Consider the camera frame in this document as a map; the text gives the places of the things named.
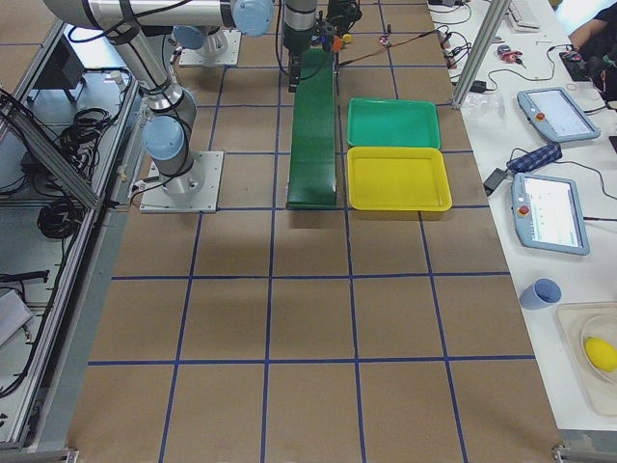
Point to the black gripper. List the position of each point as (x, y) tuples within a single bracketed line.
[(293, 42)]

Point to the orange cylinder with numbers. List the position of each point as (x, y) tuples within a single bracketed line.
[(338, 44)]

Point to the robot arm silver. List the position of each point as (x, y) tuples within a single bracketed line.
[(166, 136), (303, 28)]

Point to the green plastic tray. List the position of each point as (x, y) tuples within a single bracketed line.
[(381, 122)]

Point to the green conveyor belt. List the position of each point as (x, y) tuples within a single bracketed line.
[(312, 172)]

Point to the yellow plastic tray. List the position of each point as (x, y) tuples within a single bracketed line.
[(397, 179)]

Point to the far teach pendant tablet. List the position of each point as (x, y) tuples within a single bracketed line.
[(556, 116)]

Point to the teach pendant tablet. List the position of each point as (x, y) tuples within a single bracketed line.
[(556, 116), (547, 214)]

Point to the blue checkered pouch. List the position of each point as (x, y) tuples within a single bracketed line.
[(535, 159)]

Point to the near teach pendant tablet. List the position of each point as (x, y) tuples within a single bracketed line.
[(547, 214)]

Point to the blue plastic cup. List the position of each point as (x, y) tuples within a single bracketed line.
[(540, 294)]

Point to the beige plastic bin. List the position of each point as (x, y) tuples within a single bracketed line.
[(577, 323)]

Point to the yellow lemon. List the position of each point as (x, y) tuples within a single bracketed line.
[(600, 353)]

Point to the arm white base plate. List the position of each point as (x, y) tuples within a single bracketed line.
[(220, 49), (195, 191)]

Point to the aluminium frame post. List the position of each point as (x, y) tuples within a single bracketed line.
[(484, 37)]

